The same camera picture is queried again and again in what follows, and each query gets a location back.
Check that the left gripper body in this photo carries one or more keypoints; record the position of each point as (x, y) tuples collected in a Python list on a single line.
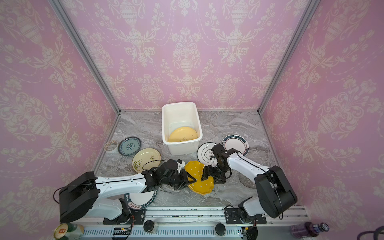
[(181, 180)]

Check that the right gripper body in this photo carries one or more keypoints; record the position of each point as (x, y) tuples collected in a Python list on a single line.
[(208, 174)]

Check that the yellow polka dot plate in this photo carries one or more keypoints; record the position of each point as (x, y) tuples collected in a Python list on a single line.
[(195, 169)]

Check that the green rim white plate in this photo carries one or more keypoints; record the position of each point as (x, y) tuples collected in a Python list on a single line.
[(139, 201)]

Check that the pale yellow bear plate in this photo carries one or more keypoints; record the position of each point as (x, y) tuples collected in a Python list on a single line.
[(183, 134)]

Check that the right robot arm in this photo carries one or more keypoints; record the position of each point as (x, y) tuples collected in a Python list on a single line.
[(275, 194)]

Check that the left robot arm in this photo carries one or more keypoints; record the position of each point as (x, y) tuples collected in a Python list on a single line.
[(92, 197)]

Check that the white plastic bin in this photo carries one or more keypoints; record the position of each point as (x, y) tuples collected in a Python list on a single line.
[(175, 116)]

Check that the clear glass plate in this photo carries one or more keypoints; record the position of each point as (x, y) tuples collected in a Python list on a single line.
[(246, 181)]

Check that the white plate black pattern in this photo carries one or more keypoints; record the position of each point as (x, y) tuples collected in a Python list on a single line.
[(206, 156)]

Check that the small green rim plate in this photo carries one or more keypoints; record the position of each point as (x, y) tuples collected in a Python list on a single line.
[(236, 142)]

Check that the cream plate bamboo pattern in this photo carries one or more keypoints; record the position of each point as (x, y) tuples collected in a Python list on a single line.
[(146, 159)]

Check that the right black knob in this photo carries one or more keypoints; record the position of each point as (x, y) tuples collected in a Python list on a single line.
[(220, 229)]

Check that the black knob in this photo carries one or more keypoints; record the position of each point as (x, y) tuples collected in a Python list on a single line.
[(220, 229), (149, 226)]

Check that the left black knob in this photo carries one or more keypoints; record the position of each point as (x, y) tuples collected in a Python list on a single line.
[(149, 226)]

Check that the teal patterned small plate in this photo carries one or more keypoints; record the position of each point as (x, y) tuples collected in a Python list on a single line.
[(129, 146)]

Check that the purple water bottle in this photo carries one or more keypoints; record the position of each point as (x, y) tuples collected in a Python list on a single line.
[(308, 229)]

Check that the green can bottle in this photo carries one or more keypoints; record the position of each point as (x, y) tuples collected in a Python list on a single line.
[(69, 232)]

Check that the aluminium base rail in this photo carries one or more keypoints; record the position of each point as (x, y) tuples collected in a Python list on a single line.
[(193, 223)]

